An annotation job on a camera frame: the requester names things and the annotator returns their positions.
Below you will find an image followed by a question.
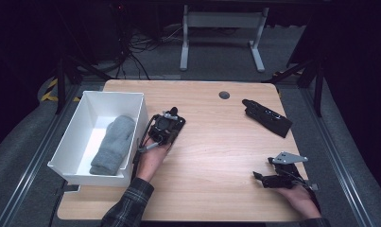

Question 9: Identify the yellow black hazard tape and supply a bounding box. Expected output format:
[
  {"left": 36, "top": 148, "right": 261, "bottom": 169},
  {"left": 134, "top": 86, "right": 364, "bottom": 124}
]
[{"left": 40, "top": 78, "right": 82, "bottom": 103}]

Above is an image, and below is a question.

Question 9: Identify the tangle of floor cables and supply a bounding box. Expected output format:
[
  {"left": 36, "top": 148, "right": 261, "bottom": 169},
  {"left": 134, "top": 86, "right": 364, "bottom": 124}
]
[{"left": 108, "top": 18, "right": 186, "bottom": 80}]

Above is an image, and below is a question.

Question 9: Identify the white metal desk frame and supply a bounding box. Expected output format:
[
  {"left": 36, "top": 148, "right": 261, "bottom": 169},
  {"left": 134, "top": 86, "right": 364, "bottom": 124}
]
[{"left": 179, "top": 4, "right": 270, "bottom": 74}]

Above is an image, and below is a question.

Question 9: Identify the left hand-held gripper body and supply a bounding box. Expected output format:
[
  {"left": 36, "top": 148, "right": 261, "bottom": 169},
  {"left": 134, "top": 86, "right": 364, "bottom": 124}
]
[{"left": 147, "top": 111, "right": 180, "bottom": 147}]

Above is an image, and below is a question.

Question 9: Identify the black metal stand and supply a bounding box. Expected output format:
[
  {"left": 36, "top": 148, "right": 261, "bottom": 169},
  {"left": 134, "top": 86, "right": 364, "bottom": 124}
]
[
  {"left": 261, "top": 56, "right": 326, "bottom": 118},
  {"left": 54, "top": 52, "right": 114, "bottom": 115}
]

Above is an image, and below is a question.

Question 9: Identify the white storage box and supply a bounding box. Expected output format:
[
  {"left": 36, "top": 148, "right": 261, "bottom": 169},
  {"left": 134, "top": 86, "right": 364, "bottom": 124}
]
[{"left": 47, "top": 90, "right": 149, "bottom": 188}]

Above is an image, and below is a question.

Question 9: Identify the person's left hand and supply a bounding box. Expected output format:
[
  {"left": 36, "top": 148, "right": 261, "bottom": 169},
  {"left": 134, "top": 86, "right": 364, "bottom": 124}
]
[{"left": 135, "top": 142, "right": 172, "bottom": 184}]

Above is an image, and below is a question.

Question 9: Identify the grey mitten with label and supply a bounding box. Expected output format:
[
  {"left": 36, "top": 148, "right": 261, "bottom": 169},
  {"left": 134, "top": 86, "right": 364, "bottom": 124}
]
[{"left": 89, "top": 114, "right": 137, "bottom": 174}]

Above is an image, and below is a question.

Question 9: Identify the dark equipment cabinet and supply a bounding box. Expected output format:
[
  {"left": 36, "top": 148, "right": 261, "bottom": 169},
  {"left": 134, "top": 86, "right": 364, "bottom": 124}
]
[{"left": 92, "top": 2, "right": 130, "bottom": 62}]

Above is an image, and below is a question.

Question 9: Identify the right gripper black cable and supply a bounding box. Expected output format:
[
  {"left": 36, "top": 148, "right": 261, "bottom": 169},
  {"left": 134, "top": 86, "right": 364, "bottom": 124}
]
[{"left": 286, "top": 169, "right": 321, "bottom": 214}]

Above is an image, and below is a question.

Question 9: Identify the aluminium floor rail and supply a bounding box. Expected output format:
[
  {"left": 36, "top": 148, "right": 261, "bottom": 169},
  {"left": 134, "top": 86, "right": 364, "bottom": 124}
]
[
  {"left": 299, "top": 84, "right": 375, "bottom": 227},
  {"left": 0, "top": 84, "right": 82, "bottom": 227}
]

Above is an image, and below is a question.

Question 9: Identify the black glove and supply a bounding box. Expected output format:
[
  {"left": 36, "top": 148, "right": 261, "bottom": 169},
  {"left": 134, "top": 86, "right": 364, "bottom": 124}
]
[
  {"left": 241, "top": 98, "right": 294, "bottom": 139},
  {"left": 164, "top": 106, "right": 187, "bottom": 149}
]

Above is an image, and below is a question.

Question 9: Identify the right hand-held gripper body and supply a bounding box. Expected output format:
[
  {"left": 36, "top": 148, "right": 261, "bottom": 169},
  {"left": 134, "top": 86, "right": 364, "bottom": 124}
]
[{"left": 264, "top": 151, "right": 309, "bottom": 190}]

